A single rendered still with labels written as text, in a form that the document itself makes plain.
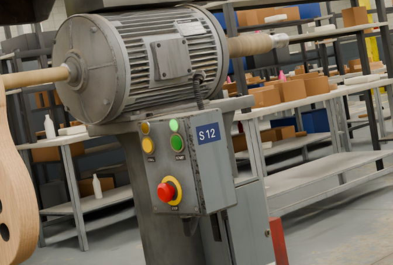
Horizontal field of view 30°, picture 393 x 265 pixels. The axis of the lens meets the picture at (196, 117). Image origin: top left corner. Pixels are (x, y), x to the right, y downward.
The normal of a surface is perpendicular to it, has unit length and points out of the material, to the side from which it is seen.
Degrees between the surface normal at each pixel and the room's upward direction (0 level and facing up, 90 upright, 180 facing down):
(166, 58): 90
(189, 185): 90
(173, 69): 90
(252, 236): 90
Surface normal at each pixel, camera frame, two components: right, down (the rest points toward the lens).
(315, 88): 0.07, 0.04
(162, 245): -0.72, 0.17
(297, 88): 0.37, -0.02
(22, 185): 0.61, -0.32
